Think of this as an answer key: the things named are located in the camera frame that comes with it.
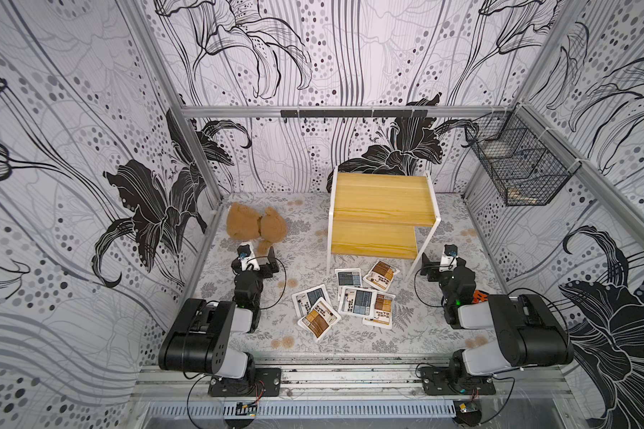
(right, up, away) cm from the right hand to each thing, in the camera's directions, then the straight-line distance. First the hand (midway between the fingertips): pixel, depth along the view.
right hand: (441, 250), depth 91 cm
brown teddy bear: (-70, +9, +6) cm, 71 cm away
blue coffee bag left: (-47, -16, -3) cm, 50 cm away
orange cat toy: (+9, -14, -8) cm, 18 cm away
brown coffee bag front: (-42, -20, -9) cm, 47 cm away
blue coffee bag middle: (-30, -16, -5) cm, 34 cm away
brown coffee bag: (-22, -19, -7) cm, 30 cm away
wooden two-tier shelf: (-26, +12, -21) cm, 36 cm away
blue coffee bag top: (-32, -10, +2) cm, 33 cm away
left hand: (-62, 0, -1) cm, 62 cm away
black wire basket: (+28, +30, -3) cm, 41 cm away
